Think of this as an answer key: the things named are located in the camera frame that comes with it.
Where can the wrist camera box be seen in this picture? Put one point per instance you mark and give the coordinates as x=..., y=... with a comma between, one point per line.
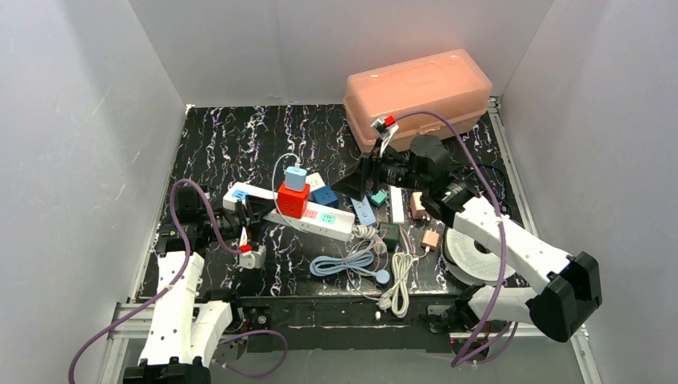
x=386, y=127
x=251, y=258

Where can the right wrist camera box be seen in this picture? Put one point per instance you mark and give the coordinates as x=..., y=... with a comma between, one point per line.
x=386, y=127

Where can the light blue socket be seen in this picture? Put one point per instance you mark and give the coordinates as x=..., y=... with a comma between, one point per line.
x=364, y=212

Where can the teal small adapter plug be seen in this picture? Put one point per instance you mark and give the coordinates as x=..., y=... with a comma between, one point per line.
x=378, y=199

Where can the long white power strip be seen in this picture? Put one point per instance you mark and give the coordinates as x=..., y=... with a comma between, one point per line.
x=306, y=216

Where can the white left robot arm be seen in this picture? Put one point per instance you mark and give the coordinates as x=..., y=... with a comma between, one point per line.
x=185, y=329

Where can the pink translucent storage box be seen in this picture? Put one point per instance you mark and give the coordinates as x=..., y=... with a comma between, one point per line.
x=450, y=84

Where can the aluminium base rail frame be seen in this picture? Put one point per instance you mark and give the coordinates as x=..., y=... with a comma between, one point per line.
x=353, y=323

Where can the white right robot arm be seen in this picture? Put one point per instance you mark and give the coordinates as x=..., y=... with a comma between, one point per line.
x=563, y=290

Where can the small pink usb plug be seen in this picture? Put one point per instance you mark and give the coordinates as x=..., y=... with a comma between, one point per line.
x=430, y=240

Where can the blue power adapter plug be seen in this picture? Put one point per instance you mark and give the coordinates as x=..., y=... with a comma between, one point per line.
x=325, y=196

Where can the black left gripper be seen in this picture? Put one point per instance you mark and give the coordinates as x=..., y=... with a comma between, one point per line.
x=241, y=222

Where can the red power adapter plug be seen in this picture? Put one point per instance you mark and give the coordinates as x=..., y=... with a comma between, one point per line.
x=290, y=203

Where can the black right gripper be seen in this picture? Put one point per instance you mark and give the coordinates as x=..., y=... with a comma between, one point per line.
x=371, y=173

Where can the small light blue charger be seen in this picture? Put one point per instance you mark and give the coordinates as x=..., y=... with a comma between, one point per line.
x=295, y=178

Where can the pink power adapter plug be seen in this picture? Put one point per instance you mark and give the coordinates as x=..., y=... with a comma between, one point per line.
x=417, y=210

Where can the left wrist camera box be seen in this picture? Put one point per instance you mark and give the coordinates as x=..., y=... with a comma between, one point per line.
x=251, y=258

